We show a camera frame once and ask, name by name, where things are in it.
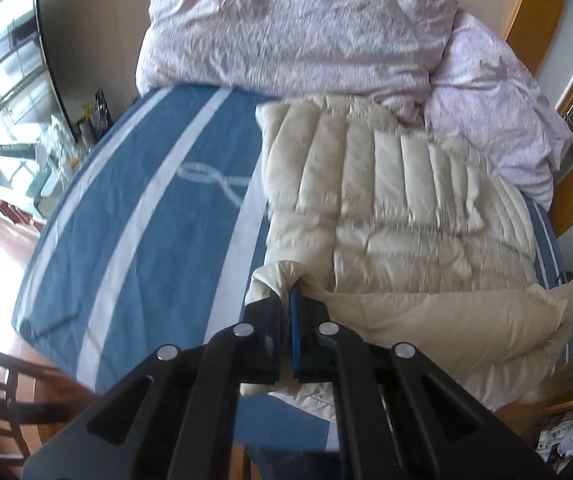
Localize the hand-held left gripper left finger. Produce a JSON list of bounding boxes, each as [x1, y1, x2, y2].
[[19, 291, 287, 480]]

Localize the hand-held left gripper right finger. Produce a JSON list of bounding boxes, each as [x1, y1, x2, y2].
[[288, 286, 560, 480]]

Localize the cream down jacket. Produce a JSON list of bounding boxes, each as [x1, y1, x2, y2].
[[240, 94, 573, 413]]

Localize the light wooden chair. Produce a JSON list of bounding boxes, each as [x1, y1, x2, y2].
[[497, 327, 573, 463]]

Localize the blue striped bed sheet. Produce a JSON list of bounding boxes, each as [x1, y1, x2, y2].
[[11, 85, 570, 461]]

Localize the pink floral duvet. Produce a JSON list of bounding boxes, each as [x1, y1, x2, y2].
[[423, 10, 573, 211]]

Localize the dark wooden chair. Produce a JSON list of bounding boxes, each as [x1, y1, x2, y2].
[[0, 332, 98, 480]]

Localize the glass television stand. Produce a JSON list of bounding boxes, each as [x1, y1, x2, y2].
[[0, 137, 84, 223]]

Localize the flat screen television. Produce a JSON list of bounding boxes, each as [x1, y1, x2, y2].
[[0, 0, 83, 147]]

